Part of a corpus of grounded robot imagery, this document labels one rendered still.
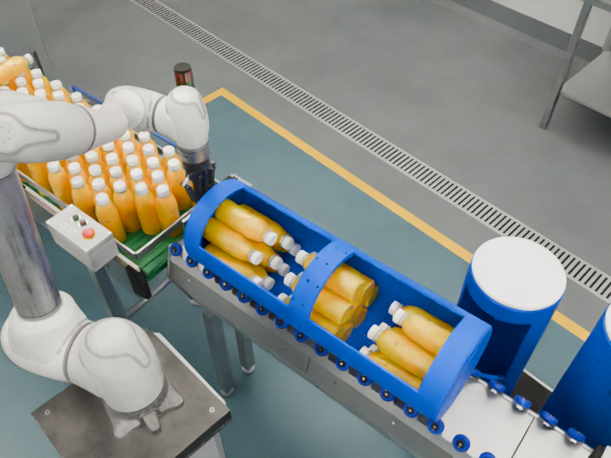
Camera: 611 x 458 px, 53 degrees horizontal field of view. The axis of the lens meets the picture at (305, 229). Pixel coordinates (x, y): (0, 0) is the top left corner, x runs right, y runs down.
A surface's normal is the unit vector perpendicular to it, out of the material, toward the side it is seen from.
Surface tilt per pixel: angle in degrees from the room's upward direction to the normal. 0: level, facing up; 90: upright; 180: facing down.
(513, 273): 0
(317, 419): 0
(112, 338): 3
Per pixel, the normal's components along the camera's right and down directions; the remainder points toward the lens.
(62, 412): -0.05, -0.71
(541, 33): -0.69, 0.36
